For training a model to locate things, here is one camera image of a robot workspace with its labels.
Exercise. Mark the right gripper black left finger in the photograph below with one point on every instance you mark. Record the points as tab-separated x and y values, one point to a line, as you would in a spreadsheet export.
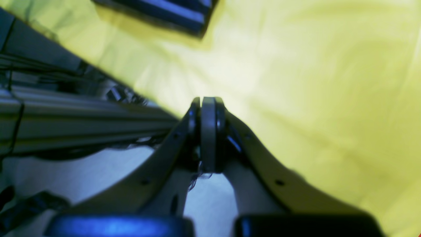
160	185

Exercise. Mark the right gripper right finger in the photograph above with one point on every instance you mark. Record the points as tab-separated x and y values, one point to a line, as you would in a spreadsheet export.
262	185

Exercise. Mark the navy white striped T-shirt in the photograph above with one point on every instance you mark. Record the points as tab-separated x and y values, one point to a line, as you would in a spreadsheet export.
190	17

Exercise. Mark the yellow table cloth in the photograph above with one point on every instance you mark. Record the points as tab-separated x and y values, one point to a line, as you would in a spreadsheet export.
331	87

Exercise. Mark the aluminium table frame rail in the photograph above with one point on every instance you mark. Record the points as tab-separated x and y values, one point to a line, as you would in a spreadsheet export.
34	121

